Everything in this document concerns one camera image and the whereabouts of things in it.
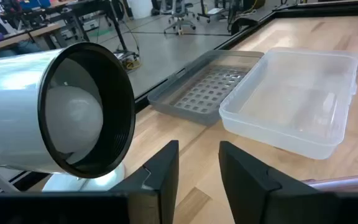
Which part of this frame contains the wooden desk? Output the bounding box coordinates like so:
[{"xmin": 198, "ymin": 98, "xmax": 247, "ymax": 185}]
[{"xmin": 0, "ymin": 23, "xmax": 65, "ymax": 58}]

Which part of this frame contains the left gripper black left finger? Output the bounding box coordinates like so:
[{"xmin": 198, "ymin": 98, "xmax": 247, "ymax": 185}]
[{"xmin": 0, "ymin": 140, "xmax": 180, "ymax": 224}]

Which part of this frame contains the white bin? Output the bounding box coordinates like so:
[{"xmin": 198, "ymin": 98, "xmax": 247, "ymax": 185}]
[{"xmin": 128, "ymin": 0, "xmax": 154, "ymax": 19}]

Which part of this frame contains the black desk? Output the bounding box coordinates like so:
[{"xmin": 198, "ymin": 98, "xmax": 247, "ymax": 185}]
[{"xmin": 42, "ymin": 0, "xmax": 130, "ymax": 54}]

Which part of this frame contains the clear plastic supply box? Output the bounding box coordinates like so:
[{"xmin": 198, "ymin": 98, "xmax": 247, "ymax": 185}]
[{"xmin": 218, "ymin": 47, "xmax": 358, "ymax": 161}]

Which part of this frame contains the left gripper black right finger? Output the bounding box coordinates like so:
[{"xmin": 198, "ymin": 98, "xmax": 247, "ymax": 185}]
[{"xmin": 219, "ymin": 141, "xmax": 358, "ymax": 224}]

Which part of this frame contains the black curved bracket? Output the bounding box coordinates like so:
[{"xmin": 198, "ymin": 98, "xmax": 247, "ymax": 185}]
[{"xmin": 231, "ymin": 17, "xmax": 260, "ymax": 35}]

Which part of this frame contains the floor power strip with cables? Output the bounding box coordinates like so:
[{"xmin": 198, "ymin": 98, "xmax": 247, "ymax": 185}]
[{"xmin": 113, "ymin": 49, "xmax": 142, "ymax": 71}]

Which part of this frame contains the white spot lamp black rim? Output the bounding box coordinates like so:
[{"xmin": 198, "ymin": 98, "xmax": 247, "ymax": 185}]
[{"xmin": 0, "ymin": 42, "xmax": 136, "ymax": 192}]

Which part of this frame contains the grey office chair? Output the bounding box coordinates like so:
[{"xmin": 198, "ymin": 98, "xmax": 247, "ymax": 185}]
[{"xmin": 163, "ymin": 0, "xmax": 198, "ymax": 35}]

